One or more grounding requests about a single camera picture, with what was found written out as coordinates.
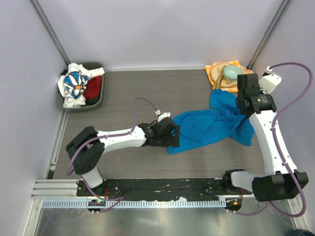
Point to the black t shirt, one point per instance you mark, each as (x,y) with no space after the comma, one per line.
(64,73)

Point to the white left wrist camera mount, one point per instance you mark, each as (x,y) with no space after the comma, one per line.
(161,116)

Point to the blue t shirt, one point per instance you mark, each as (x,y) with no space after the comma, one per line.
(205,127)

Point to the white flower print t shirt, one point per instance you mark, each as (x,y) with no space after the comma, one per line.
(74,83)

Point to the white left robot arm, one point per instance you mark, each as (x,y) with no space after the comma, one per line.
(86,149)

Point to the dark grey plastic basket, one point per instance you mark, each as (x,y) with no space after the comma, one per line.
(91,65)

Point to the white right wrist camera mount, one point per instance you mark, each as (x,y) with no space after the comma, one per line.
(269,81)

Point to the white slotted cable duct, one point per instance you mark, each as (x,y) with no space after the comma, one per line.
(89,203)

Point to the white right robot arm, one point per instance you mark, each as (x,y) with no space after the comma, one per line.
(281,179)

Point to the cream floral plate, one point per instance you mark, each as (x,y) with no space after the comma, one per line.
(214,73)

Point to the gold fork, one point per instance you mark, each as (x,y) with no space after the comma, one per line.
(220,77)

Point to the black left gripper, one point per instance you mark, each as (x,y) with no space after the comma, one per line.
(173,141)

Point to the red t shirt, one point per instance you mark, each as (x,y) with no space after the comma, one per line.
(93,90)

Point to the dark blue round object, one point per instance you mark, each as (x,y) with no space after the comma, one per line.
(301,232)

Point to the light blue ceramic bowl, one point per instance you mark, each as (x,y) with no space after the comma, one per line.
(231,72)

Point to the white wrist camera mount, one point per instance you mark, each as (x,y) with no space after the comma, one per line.
(161,116)
(269,81)

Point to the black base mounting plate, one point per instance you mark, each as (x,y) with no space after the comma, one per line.
(166,189)

